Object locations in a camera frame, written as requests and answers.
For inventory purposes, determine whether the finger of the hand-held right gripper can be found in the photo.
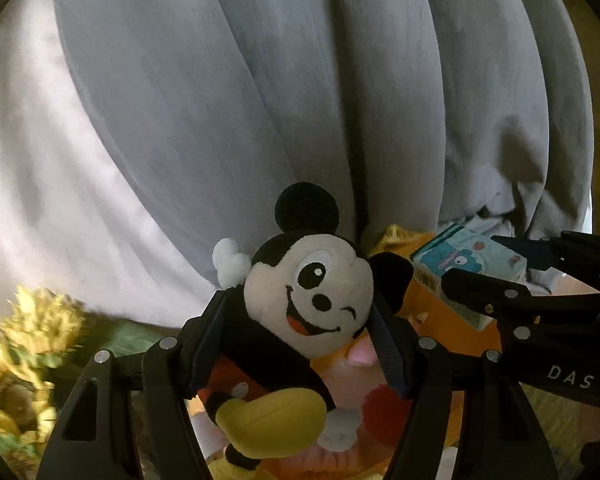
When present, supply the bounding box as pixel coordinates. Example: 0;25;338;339
490;231;600;293
440;270;600;333

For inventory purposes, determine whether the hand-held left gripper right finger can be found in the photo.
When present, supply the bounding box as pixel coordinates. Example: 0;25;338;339
367;300;551;480

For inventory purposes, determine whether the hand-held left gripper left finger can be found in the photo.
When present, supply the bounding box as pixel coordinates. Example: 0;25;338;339
37;290;231;480

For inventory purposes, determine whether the red fluffy pompom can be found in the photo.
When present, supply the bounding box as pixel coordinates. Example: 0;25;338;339
362;385;413;448

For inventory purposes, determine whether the orange plastic crate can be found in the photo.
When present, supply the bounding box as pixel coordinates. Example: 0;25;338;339
185;255;503;480

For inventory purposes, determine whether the blue tissue packet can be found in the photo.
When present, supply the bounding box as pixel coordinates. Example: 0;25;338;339
410;224;529;331

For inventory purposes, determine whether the black mouse plush toy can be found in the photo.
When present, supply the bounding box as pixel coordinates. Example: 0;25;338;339
200;182;416;471

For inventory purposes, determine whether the white fluffy scrunchie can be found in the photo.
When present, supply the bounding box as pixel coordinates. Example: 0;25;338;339
192;360;401;480

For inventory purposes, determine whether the yellow fabric bag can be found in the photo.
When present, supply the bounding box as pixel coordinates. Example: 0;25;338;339
370;224;433;258

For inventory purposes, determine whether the sunflower bouquet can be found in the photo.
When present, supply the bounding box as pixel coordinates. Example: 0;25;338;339
0;285;181;466

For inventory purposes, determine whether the pale pink curtain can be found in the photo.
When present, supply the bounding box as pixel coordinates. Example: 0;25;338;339
0;0;221;331

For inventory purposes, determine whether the grey curtain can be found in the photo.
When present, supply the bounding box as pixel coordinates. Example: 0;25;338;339
52;0;596;301

